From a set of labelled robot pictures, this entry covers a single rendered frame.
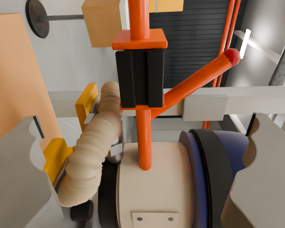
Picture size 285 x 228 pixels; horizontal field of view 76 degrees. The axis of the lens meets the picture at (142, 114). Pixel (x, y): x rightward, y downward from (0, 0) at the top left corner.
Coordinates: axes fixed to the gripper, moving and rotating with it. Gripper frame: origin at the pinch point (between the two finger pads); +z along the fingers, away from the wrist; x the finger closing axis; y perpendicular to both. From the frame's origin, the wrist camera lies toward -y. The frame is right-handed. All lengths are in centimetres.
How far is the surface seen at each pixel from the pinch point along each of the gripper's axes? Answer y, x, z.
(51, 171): 11.2, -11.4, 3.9
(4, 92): 8.3, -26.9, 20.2
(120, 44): -2.0, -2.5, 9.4
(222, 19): 113, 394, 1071
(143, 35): -2.6, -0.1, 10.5
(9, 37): -0.1, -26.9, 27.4
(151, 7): 29, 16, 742
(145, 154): 15.3, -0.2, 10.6
